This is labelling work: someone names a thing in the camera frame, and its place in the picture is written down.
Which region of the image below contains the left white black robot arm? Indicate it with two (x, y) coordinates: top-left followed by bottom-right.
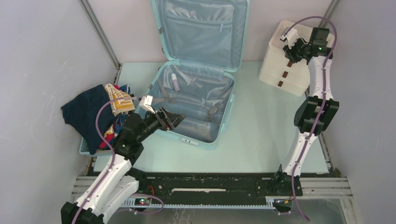
(61, 107), (186, 224)

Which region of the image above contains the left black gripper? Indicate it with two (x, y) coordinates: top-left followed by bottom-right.
(137, 106), (185, 143)

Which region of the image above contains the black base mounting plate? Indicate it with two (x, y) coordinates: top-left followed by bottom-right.
(129, 169), (303, 206)

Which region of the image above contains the aluminium frame rail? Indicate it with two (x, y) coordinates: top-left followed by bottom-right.
(63, 176), (362, 224)

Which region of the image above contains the cream plastic drawer cabinet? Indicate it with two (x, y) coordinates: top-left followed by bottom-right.
(259, 20), (333, 100)

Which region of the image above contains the light blue ribbed suitcase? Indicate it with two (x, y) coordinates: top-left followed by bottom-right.
(146, 0), (249, 149)

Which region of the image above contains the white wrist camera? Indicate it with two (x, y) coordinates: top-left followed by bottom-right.
(139, 95), (156, 114)
(280, 27), (299, 49)

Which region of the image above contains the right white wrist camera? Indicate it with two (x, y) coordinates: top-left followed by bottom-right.
(280, 27), (299, 49)

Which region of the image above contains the dark navy garment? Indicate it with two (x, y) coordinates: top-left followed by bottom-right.
(61, 84), (110, 155)

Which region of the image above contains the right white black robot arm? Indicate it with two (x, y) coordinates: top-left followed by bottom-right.
(271, 28), (339, 196)

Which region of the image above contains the yellow white striped garment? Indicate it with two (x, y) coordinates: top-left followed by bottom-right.
(104, 84), (135, 116)

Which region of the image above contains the white pink tube bottle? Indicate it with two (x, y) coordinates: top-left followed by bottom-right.
(171, 73), (180, 92)

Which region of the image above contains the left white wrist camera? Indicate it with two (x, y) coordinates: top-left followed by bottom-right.
(139, 95), (156, 114)

